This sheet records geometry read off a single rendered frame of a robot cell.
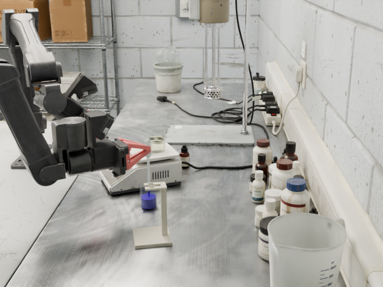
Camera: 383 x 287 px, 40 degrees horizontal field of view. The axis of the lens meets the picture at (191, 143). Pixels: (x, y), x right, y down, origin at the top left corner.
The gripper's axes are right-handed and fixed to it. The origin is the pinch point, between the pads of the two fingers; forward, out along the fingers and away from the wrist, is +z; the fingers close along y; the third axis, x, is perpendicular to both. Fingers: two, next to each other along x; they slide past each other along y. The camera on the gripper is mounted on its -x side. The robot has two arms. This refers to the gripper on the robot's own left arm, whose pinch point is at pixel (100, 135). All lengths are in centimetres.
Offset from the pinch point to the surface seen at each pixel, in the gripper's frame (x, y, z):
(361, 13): -55, -47, 12
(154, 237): 7.7, -37.9, 10.2
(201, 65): -58, 213, 106
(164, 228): 4.8, -37.7, 11.0
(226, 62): -71, 205, 116
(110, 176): 6.9, -6.7, 6.6
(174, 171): -4.3, -11.8, 18.6
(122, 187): 6.8, -11.8, 9.2
